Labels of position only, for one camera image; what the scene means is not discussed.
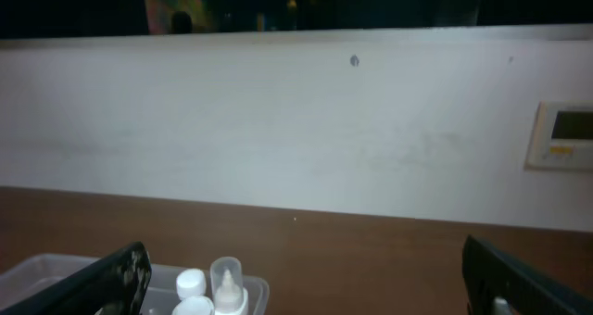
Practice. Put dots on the white lotion bottle clear cap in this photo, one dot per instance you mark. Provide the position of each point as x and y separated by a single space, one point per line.
227 286

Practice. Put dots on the orange tube white cap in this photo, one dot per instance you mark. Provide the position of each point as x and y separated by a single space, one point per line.
194 305

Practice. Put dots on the dark syrup bottle white cap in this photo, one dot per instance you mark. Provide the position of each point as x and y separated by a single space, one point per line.
191 282

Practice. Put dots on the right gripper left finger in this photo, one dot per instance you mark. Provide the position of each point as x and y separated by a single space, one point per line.
115 284

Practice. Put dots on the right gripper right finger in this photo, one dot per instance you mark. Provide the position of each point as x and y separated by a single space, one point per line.
497 283

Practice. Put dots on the clear plastic container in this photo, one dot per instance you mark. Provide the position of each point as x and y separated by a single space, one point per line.
36 273

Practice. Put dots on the white wall control panel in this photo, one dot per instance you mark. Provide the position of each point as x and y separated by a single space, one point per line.
562 137

